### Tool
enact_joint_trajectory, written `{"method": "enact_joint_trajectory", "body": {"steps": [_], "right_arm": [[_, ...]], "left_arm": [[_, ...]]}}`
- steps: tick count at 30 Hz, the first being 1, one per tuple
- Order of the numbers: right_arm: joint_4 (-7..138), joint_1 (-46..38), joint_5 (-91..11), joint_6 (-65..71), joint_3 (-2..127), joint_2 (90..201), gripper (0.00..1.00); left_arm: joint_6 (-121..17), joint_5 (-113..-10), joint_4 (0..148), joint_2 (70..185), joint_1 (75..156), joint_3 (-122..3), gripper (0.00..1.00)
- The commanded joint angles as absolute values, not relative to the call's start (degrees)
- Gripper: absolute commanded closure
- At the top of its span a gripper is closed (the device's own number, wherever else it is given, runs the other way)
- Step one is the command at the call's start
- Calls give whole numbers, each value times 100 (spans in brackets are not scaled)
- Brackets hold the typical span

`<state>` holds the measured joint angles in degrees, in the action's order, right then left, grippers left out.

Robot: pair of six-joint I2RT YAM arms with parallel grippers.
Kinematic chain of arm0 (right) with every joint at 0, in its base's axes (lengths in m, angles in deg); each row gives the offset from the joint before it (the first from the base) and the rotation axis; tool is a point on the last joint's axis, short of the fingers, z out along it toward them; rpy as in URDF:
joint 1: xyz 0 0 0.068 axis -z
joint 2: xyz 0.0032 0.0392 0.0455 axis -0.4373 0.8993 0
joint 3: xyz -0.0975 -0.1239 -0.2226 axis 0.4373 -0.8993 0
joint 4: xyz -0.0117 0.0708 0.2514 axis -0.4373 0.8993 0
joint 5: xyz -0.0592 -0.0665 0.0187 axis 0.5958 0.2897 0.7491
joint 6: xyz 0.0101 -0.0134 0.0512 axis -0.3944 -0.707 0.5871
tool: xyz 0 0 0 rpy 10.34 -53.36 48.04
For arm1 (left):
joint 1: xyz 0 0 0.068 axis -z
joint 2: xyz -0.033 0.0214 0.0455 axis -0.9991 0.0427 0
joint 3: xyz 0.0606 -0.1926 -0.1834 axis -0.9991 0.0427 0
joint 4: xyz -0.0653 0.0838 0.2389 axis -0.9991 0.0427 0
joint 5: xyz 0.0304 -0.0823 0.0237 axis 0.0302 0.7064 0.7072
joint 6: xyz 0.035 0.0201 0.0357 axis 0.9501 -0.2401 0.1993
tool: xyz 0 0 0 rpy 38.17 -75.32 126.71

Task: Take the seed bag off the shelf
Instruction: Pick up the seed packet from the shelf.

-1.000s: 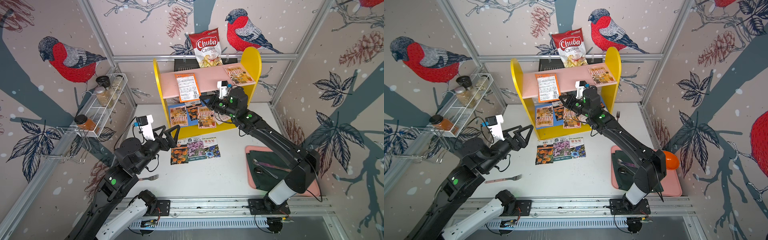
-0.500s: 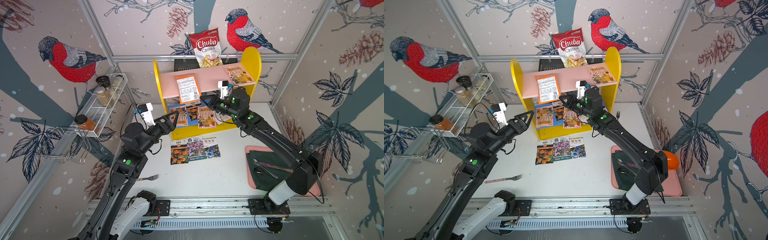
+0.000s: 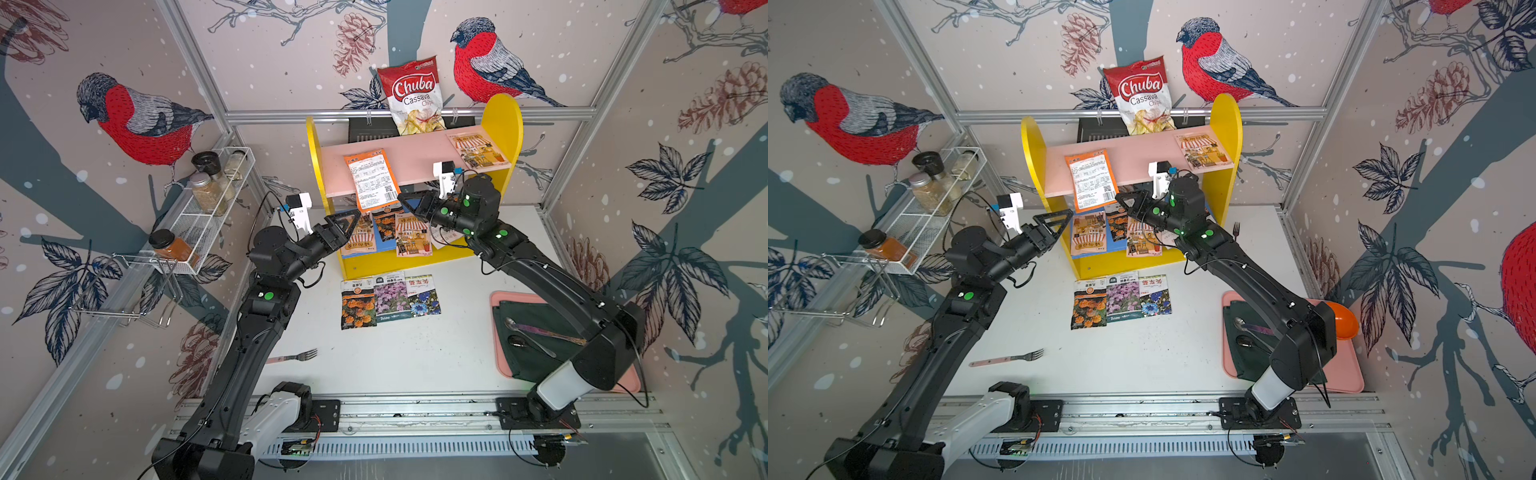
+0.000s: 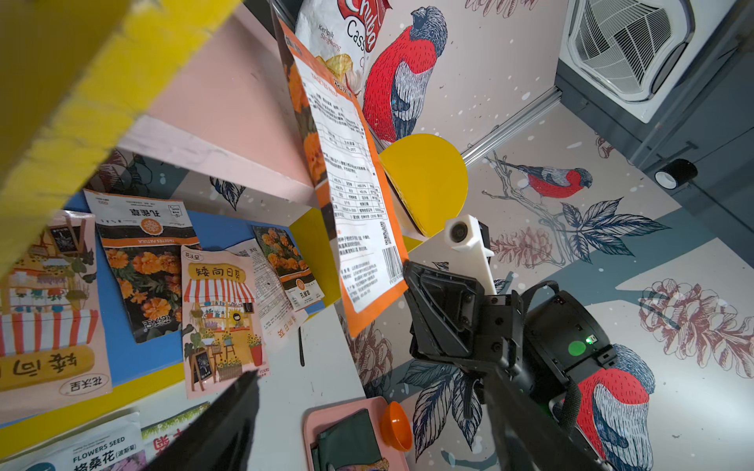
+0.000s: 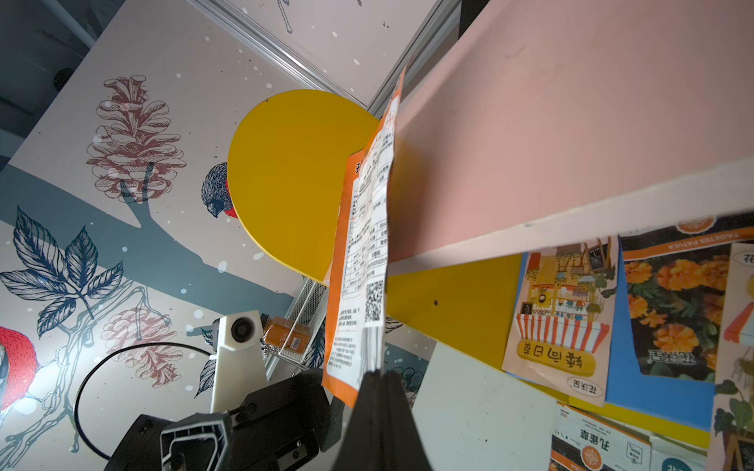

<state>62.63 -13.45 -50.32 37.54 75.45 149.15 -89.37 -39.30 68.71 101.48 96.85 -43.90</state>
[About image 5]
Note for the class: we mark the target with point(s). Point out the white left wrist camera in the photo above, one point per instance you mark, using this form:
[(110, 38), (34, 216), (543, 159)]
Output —
[(239, 367)]

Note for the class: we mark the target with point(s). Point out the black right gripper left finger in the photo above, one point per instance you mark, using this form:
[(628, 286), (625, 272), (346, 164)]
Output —
[(362, 448)]

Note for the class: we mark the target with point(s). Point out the purple flower seed bag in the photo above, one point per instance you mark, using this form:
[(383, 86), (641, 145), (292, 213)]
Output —
[(671, 456)]

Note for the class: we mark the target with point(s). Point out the pink shop seed bag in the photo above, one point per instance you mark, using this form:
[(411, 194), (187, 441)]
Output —
[(731, 445)]

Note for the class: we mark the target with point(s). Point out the orange back-side seed bag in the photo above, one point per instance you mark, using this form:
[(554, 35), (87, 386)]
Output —
[(356, 315)]

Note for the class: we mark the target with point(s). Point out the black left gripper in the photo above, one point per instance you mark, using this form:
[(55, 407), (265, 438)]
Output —
[(281, 427)]

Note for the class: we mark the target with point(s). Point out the marigold seed bag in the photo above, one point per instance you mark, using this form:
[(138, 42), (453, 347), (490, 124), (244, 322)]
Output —
[(581, 442), (677, 278)]

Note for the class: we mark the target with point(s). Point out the large shop seed bag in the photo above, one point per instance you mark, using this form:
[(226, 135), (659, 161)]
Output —
[(563, 321)]

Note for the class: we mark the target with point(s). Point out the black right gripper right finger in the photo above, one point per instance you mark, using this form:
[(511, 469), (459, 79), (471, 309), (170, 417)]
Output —
[(402, 446)]

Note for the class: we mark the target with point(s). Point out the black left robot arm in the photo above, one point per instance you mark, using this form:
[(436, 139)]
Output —
[(140, 448)]

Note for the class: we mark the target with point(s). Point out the yellow wooden shelf unit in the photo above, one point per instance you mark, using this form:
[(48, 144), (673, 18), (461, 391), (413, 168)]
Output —
[(551, 122)]

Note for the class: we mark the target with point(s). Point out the orange spice jar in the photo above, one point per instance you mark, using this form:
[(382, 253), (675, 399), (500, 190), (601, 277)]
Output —
[(285, 334)]

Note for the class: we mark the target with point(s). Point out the white wire spice rack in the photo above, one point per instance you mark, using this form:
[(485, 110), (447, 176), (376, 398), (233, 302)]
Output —
[(309, 308)]

